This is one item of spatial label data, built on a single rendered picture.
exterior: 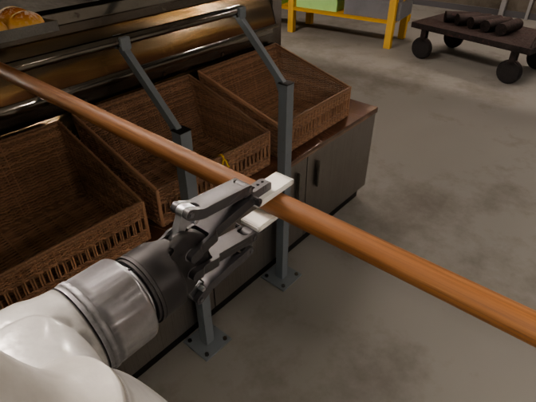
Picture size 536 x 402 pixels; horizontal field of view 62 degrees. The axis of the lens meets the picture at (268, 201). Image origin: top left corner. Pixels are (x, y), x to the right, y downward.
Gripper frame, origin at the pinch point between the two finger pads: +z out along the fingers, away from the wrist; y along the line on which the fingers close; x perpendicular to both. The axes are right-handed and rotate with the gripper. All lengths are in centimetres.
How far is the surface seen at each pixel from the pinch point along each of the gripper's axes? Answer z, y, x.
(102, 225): 12, 47, -71
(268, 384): 39, 119, -31
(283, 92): 83, 26, -62
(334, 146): 129, 67, -65
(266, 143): 85, 50, -70
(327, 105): 128, 48, -70
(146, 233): 25, 58, -70
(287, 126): 84, 39, -60
